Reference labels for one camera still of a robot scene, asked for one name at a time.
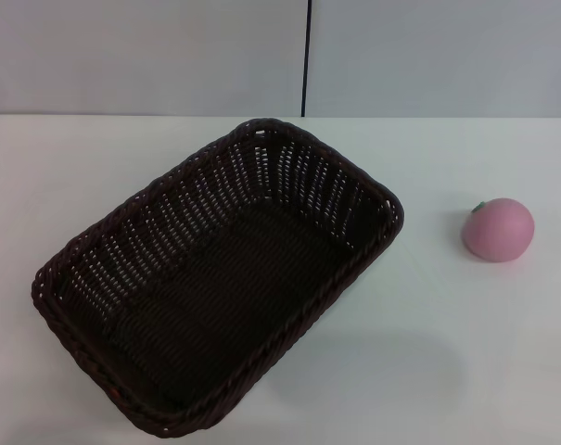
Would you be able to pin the dark brown woven basket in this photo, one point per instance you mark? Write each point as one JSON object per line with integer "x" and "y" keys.
{"x": 215, "y": 278}

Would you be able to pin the pink peach toy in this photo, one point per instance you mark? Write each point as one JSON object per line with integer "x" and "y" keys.
{"x": 498, "y": 232}

